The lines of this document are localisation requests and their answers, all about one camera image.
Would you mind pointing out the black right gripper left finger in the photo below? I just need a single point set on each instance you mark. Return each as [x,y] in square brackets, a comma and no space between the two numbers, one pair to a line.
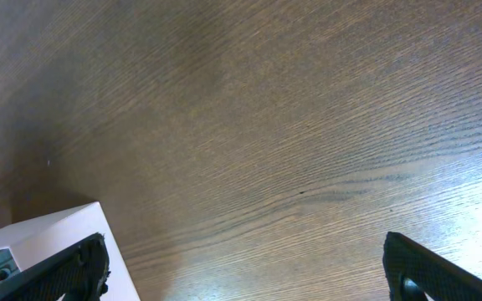
[77,273]

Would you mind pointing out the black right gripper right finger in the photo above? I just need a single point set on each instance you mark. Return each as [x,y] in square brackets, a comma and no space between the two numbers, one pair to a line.
[413,272]

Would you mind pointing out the white cardboard box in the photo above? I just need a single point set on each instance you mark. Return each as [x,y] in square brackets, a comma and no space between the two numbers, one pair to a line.
[36,239]

